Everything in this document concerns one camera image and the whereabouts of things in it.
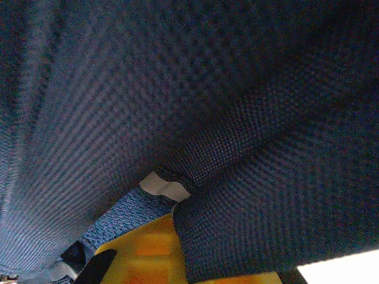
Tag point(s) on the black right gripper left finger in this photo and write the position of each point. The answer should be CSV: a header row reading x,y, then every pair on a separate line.
x,y
96,267

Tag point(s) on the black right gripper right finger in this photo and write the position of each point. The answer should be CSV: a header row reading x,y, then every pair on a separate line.
x,y
293,278

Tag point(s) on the yellow book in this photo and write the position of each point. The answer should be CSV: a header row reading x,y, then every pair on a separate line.
x,y
148,254

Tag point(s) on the navy blue backpack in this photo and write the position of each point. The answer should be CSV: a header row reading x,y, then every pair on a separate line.
x,y
189,103

